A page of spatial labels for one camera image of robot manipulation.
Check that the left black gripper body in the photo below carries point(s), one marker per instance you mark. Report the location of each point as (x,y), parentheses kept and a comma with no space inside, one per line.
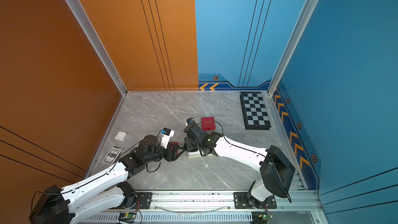
(169,157)

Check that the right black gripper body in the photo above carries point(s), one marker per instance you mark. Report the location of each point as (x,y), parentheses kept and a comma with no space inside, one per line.
(190,144)

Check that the cream box base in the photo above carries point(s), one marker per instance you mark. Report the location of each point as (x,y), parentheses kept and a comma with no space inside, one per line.
(197,154)

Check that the red jewelry box lid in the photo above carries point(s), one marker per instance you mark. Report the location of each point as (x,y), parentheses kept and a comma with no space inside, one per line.
(208,124)

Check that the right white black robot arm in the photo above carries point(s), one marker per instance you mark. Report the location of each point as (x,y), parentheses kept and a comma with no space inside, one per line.
(275,168)

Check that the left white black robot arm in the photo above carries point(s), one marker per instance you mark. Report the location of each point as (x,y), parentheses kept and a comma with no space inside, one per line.
(104,190)

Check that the left closed red jewelry box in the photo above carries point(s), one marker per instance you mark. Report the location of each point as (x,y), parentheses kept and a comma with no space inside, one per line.
(175,147)

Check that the white earbuds case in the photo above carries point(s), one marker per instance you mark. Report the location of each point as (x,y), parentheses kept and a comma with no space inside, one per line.
(120,136)

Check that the black white chessboard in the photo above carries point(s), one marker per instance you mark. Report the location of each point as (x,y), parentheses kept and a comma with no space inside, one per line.
(254,111)

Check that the left green circuit board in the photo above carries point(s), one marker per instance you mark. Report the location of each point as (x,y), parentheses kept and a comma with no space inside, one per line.
(127,218)

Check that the green circuit board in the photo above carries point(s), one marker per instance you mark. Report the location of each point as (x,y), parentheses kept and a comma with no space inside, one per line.
(261,217)
(127,218)

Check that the right green circuit board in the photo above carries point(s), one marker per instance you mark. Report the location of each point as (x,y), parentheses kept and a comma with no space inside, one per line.
(261,217)

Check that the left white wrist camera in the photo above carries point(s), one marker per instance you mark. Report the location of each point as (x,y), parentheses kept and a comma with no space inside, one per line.
(166,135)

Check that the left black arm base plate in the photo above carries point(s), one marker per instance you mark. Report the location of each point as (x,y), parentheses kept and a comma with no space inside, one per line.
(138,200)

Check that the white vented cable duct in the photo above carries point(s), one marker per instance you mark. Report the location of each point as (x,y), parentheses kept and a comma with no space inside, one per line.
(166,217)

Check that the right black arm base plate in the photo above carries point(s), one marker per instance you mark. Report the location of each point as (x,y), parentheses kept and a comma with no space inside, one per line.
(243,201)

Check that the aluminium front rail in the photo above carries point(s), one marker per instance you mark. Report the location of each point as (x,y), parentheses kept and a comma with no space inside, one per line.
(223,200)

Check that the right aluminium corner post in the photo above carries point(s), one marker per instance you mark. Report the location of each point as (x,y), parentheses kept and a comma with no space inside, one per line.
(299,28)

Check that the aluminium corner post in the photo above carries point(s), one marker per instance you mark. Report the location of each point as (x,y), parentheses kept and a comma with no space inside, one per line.
(299,28)
(81,16)

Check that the left aluminium corner post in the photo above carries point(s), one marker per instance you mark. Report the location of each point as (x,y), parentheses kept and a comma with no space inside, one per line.
(81,16)

